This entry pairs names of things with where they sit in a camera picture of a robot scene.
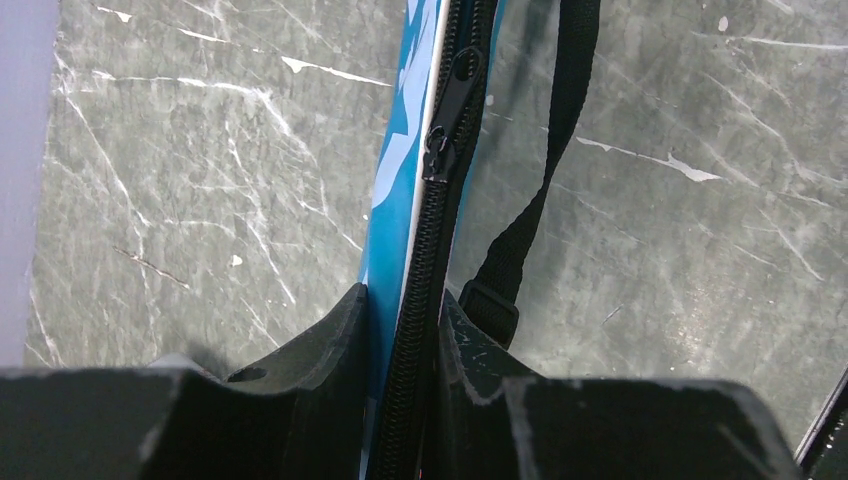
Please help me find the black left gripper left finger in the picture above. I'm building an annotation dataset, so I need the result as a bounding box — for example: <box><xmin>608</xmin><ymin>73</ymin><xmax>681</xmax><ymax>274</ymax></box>
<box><xmin>1</xmin><ymin>283</ymin><xmax>369</xmax><ymax>479</ymax></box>

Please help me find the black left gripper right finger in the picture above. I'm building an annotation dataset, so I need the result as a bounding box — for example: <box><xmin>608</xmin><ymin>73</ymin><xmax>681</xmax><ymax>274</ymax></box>
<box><xmin>423</xmin><ymin>297</ymin><xmax>801</xmax><ymax>479</ymax></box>

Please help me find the black base frame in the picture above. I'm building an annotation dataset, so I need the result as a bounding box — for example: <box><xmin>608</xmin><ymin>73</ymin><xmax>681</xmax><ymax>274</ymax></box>
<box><xmin>795</xmin><ymin>369</ymin><xmax>848</xmax><ymax>480</ymax></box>

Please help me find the blue racket bag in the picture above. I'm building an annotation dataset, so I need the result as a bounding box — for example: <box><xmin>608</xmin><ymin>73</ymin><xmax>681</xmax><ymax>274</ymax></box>
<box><xmin>359</xmin><ymin>1</ymin><xmax>600</xmax><ymax>479</ymax></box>

